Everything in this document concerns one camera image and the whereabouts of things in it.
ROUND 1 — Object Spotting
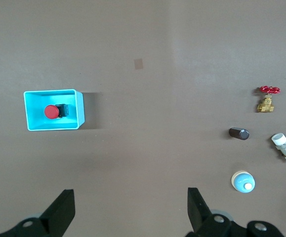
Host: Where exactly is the cyan plastic bin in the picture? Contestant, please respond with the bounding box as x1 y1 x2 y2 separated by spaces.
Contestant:
23 89 86 131

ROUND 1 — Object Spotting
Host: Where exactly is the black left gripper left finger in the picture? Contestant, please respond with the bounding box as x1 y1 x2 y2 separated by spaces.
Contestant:
0 189 76 237

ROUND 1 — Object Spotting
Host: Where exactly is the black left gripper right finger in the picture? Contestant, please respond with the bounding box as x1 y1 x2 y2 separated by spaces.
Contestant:
186 187 286 237

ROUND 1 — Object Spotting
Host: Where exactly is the red push button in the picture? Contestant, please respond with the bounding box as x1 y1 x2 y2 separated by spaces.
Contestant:
43 103 70 121

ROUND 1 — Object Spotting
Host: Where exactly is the dark cylindrical knob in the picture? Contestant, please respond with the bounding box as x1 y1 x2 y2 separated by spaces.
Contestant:
228 126 251 141

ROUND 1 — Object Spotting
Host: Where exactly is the blue round cap knob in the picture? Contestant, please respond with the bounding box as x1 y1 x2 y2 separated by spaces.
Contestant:
231 170 256 194

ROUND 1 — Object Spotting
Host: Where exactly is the white plastic valve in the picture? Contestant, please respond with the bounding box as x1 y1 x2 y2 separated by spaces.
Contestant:
271 132 286 166

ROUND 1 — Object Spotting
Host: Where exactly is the brass valve red handwheel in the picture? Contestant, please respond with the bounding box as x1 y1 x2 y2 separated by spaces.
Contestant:
257 85 281 113

